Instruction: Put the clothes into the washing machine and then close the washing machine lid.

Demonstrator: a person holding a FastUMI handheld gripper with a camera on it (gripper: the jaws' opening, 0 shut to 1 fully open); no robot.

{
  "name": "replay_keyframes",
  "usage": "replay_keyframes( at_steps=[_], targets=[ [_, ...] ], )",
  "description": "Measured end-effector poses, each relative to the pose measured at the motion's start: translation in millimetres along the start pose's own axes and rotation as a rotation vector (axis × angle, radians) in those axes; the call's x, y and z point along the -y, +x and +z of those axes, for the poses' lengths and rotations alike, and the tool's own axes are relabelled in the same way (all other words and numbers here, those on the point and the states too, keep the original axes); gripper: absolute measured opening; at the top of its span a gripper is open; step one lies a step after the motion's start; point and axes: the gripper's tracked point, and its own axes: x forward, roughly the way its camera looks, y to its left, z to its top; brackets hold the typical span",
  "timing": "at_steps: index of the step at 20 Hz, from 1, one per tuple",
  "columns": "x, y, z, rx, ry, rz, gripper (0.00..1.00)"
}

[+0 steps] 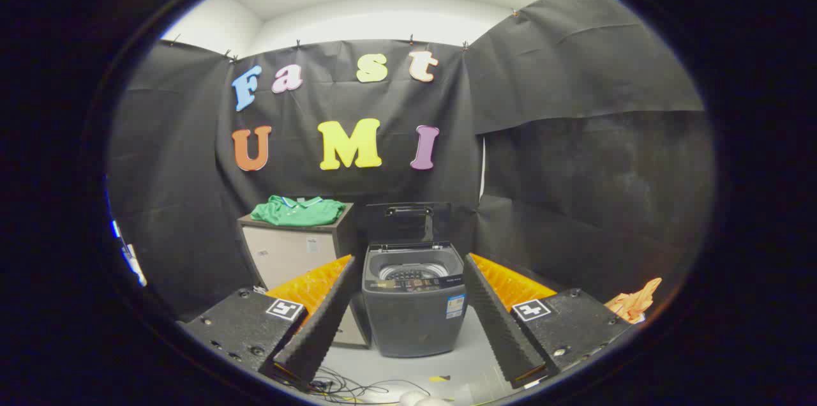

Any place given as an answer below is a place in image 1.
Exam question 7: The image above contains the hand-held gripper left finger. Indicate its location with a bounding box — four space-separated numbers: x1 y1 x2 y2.
179 255 359 387

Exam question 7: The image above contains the tangle of thin cables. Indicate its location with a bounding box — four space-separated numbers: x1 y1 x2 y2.
281 365 432 404

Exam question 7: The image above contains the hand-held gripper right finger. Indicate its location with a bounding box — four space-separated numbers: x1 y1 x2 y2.
463 253 633 389

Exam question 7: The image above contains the grey top-load washing machine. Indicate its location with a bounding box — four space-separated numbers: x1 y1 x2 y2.
362 241 468 358

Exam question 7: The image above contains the green polo shirt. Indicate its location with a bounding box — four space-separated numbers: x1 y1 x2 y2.
250 195 346 227

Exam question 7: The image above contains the crumpled orange cloth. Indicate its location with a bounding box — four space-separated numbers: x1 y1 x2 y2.
604 277 663 325

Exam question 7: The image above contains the beige cabinet with dark top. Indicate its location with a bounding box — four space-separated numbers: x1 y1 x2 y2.
237 202 372 349

